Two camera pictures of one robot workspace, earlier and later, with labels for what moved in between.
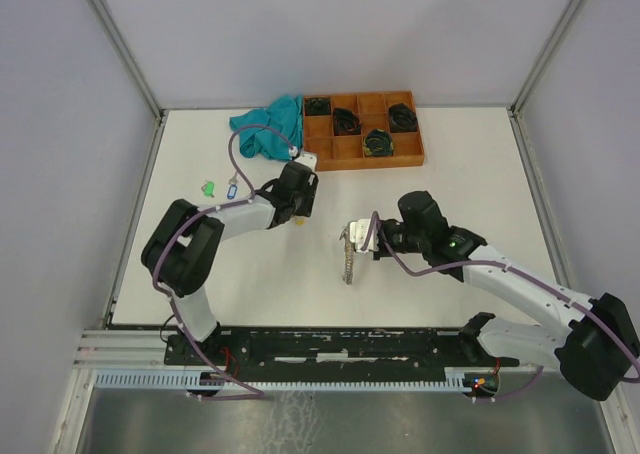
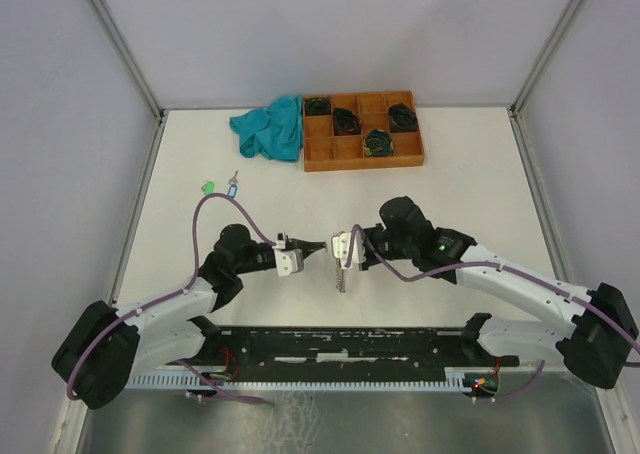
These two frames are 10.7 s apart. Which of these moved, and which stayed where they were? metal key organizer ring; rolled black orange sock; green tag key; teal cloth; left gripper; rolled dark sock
Moved: metal key organizer ring; left gripper
Stayed: teal cloth; rolled black orange sock; rolled dark sock; green tag key
